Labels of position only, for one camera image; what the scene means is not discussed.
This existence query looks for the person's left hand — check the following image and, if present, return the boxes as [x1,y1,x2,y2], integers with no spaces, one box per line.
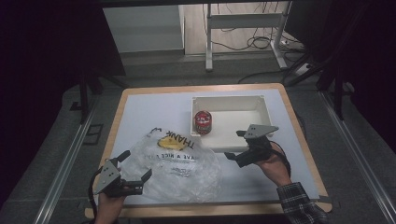
[94,186,133,218]

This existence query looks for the wooden table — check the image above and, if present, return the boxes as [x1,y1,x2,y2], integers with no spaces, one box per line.
[84,82,333,219]

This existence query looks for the white cabinet panel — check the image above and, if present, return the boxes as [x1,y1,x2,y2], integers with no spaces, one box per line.
[102,5,185,54]

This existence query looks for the clear plastic bag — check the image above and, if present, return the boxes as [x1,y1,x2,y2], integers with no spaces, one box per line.
[119,126,223,203]

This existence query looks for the metal floor rail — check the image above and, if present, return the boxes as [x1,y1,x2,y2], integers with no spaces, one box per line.
[32,101,98,224]
[319,91,396,224]

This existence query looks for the dark curtain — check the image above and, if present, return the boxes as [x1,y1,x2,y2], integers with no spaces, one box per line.
[284,0,396,153]
[0,0,127,206]

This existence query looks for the white plastic bin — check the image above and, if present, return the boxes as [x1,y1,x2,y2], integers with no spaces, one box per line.
[189,94,276,154]

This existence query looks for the white power strip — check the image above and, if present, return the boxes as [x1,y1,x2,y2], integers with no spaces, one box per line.
[292,62,313,77]

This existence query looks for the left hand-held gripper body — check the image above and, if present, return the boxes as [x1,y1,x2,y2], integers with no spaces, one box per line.
[93,157,145,198]

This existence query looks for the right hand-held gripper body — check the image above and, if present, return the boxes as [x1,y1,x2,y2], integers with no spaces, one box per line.
[234,123,280,169]

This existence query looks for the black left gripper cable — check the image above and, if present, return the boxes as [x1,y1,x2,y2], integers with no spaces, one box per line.
[88,167,105,219]

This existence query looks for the black metal stand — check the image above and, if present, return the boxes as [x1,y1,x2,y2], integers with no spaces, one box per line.
[284,43,358,122]
[77,69,129,125]

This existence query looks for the person's right hand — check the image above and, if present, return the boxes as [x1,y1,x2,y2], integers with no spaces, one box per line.
[254,142,292,189]

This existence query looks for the tangled black floor cables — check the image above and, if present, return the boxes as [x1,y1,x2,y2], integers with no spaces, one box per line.
[202,1,309,85]

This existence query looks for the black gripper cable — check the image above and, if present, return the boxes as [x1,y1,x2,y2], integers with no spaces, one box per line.
[88,167,105,219]
[270,140,292,179]

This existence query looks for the red can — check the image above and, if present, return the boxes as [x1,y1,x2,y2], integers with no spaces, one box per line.
[193,109,214,135]

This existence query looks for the white metal desk frame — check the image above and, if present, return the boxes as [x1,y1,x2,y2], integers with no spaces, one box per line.
[204,1,294,72]

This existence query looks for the white table mat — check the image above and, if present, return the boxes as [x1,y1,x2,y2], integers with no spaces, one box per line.
[108,88,321,207]

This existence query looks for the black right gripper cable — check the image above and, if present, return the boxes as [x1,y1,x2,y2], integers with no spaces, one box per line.
[270,140,292,179]

